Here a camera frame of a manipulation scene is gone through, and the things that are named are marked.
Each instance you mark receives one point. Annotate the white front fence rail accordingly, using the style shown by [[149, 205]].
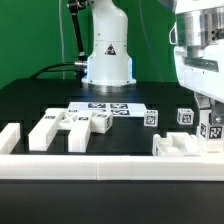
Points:
[[55, 167]]

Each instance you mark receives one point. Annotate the white left fence rail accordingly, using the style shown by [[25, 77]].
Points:
[[9, 137]]

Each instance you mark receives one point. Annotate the black camera stand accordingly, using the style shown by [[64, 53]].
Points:
[[75, 6]]

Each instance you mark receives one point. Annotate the tagged white cube left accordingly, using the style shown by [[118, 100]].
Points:
[[151, 118]]

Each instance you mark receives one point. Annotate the white fence rail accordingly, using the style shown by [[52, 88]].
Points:
[[9, 137], [55, 167]]

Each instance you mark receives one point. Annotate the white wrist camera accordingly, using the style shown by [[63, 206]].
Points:
[[173, 36]]

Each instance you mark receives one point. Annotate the white chair seat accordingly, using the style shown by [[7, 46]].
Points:
[[175, 144]]

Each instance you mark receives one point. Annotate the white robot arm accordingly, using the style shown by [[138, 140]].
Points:
[[198, 40]]

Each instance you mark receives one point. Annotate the white tag sheet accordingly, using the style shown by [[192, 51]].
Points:
[[117, 109]]

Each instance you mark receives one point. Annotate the tagged white cube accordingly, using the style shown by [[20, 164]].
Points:
[[185, 116], [151, 118]]

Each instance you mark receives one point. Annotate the white chair back frame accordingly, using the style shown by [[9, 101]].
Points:
[[77, 123]]

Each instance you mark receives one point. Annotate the tagged white cube right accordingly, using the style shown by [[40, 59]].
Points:
[[185, 116]]

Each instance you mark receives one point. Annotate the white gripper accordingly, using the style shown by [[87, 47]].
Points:
[[204, 82]]

